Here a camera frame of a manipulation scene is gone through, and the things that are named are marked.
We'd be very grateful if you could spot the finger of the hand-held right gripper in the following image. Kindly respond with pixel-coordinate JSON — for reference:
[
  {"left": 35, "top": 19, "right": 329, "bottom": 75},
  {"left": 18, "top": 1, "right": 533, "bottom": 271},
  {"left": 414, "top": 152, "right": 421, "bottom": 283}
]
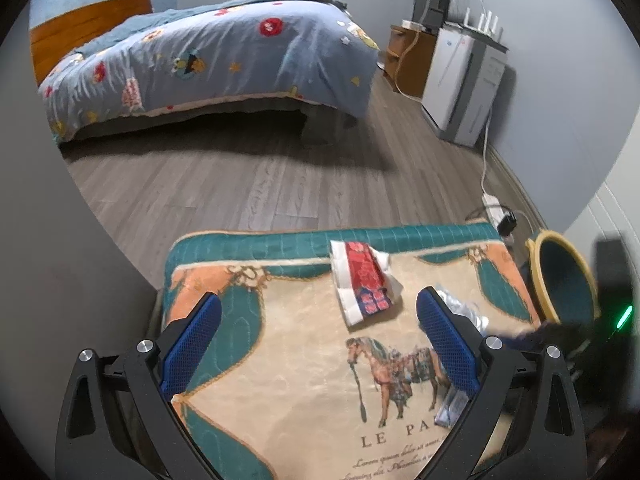
[{"left": 492, "top": 320, "right": 597, "bottom": 357}]

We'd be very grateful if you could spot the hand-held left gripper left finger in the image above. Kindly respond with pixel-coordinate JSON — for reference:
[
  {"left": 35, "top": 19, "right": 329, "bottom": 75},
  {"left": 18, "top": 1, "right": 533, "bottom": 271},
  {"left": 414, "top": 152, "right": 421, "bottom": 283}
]
[{"left": 54, "top": 291, "right": 223, "bottom": 480}]

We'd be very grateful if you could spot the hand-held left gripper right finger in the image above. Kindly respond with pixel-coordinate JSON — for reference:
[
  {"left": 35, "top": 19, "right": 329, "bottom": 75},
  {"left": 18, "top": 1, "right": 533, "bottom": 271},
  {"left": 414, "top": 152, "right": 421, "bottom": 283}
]
[{"left": 415, "top": 286, "right": 586, "bottom": 480}]

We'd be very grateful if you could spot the clear plastic wrapper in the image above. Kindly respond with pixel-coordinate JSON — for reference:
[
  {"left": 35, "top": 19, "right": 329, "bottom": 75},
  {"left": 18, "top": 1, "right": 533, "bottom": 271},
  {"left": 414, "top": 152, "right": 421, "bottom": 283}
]
[{"left": 434, "top": 284, "right": 492, "bottom": 337}]

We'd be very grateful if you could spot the yellow rimmed teal bin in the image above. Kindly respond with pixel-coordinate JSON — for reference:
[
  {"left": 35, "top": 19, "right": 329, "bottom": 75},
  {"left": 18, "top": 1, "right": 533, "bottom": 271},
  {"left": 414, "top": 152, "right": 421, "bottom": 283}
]
[{"left": 525, "top": 230, "right": 601, "bottom": 326}]

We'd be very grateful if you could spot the clear printed plastic packet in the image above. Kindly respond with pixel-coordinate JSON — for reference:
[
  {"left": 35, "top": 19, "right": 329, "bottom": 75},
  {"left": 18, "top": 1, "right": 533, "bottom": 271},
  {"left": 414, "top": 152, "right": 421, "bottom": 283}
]
[{"left": 433, "top": 386, "right": 472, "bottom": 429}]

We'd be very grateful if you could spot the white panelled wardrobe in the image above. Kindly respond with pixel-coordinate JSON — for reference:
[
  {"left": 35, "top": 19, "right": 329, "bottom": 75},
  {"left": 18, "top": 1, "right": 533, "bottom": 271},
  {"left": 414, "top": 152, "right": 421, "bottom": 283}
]
[{"left": 565, "top": 180, "right": 640, "bottom": 311}]

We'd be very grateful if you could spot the red white packet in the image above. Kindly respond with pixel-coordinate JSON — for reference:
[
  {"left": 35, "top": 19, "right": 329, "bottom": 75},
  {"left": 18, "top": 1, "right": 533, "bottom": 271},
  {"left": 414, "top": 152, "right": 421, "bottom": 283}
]
[{"left": 330, "top": 241, "right": 405, "bottom": 331}]

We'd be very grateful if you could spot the teal orange printed tablecloth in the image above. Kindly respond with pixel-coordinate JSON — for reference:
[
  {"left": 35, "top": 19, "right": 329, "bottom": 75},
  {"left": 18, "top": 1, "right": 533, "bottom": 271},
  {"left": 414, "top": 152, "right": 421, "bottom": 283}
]
[{"left": 159, "top": 222, "right": 546, "bottom": 480}]

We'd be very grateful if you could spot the white power strip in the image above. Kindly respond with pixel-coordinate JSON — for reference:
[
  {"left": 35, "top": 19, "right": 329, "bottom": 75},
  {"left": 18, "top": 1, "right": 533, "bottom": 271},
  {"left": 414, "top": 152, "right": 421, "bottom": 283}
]
[{"left": 481, "top": 194, "right": 516, "bottom": 241}]

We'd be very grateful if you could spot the bed with grey skirt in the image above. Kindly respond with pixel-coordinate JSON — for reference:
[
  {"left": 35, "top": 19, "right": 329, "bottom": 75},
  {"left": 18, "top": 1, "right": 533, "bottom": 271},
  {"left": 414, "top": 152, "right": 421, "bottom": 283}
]
[{"left": 59, "top": 94, "right": 362, "bottom": 152}]

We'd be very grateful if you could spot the white router with antennas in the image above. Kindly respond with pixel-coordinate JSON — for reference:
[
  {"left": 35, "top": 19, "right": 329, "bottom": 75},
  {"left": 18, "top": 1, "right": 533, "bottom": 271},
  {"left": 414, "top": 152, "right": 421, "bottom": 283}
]
[{"left": 462, "top": 7, "right": 504, "bottom": 41}]

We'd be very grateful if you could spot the wooden nightstand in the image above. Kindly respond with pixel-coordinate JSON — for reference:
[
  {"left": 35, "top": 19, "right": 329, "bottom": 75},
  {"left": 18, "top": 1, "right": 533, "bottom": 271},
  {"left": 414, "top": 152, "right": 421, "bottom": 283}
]
[{"left": 384, "top": 25, "right": 438, "bottom": 101}]

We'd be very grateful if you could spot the bed with blue duvet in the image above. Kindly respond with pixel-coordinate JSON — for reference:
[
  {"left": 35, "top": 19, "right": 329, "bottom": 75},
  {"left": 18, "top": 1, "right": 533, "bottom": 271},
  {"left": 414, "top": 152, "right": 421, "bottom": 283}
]
[{"left": 37, "top": 0, "right": 381, "bottom": 143}]

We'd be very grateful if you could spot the wooden headboard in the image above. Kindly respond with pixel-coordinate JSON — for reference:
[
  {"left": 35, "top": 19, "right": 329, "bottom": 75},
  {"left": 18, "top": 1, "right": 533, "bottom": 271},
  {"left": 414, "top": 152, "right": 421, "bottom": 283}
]
[{"left": 30, "top": 0, "right": 153, "bottom": 86}]

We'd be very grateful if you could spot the black monitor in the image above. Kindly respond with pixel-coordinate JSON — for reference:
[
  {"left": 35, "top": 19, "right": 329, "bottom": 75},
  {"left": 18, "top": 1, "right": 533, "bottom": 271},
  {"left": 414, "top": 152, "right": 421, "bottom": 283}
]
[{"left": 412, "top": 0, "right": 455, "bottom": 29}]

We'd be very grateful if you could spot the white fridge power cable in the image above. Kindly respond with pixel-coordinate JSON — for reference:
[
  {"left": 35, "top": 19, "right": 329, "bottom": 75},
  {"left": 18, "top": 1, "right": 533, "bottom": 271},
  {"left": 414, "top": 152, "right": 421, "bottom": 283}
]
[{"left": 479, "top": 110, "right": 495, "bottom": 198}]

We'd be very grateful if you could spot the white cable at nightstand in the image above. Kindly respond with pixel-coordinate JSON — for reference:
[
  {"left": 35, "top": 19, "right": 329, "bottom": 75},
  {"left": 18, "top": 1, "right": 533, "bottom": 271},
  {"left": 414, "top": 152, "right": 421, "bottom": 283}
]
[{"left": 394, "top": 30, "right": 427, "bottom": 99}]

